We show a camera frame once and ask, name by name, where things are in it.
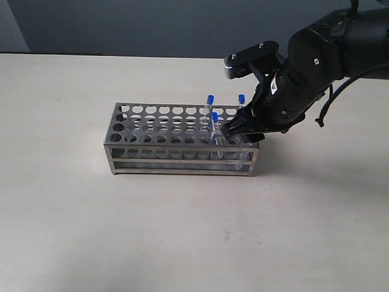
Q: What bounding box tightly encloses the blue capped tube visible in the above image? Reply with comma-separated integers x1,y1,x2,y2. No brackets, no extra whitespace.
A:
211,111,223,147
238,94,246,109
235,136,253,170
200,94,215,125

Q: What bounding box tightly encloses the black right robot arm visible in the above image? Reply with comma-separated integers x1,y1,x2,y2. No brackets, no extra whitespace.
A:
221,9,388,142

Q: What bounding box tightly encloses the stainless steel test tube rack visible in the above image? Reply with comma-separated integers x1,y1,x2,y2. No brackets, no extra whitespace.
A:
103,103,260,176

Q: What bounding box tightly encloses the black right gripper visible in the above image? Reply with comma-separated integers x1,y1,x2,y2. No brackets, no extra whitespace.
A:
222,68,306,143

